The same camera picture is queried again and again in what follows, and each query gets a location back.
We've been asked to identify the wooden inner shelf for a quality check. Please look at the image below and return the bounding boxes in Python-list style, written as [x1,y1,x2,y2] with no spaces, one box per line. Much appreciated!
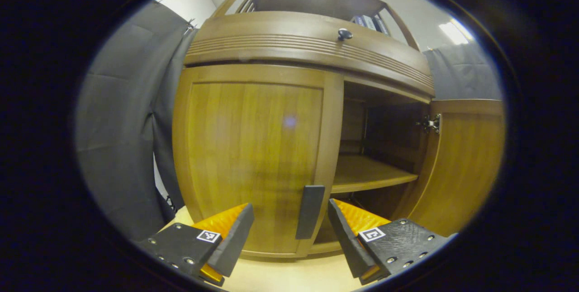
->
[331,154,419,194]

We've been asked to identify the metal door hinge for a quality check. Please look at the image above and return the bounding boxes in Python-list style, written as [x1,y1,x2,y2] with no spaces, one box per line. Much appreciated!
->
[416,113,441,135]

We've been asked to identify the wooden cabinet drawer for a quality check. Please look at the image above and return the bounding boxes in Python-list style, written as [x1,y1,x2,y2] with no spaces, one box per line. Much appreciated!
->
[183,11,436,103]

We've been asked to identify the small ceiling light panel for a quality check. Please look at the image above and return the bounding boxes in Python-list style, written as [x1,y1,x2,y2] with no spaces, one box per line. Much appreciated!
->
[438,19,474,45]

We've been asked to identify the wooden shoe cabinet door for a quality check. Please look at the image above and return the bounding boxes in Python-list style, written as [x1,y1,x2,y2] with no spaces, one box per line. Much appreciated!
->
[172,64,344,259]
[391,99,506,237]

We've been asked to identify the black door handle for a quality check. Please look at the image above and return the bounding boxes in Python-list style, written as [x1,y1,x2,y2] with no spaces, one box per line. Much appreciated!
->
[295,185,325,240]

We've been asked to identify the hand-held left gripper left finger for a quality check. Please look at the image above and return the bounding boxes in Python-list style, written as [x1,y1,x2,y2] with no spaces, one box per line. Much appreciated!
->
[136,203,255,287]

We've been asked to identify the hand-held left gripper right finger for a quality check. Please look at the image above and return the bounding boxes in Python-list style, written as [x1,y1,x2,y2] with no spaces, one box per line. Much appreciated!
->
[328,198,453,286]

